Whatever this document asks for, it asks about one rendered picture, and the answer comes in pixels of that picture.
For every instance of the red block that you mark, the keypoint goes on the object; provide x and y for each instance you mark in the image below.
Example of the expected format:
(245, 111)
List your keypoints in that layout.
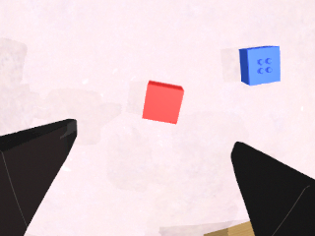
(163, 102)

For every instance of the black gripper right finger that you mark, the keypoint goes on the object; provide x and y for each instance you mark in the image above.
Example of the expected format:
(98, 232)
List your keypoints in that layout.
(280, 201)

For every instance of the blue block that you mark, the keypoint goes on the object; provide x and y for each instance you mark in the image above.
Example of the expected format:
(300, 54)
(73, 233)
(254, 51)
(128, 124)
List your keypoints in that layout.
(259, 65)

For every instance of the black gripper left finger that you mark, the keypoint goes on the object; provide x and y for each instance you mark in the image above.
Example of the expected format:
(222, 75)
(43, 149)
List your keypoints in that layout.
(29, 162)

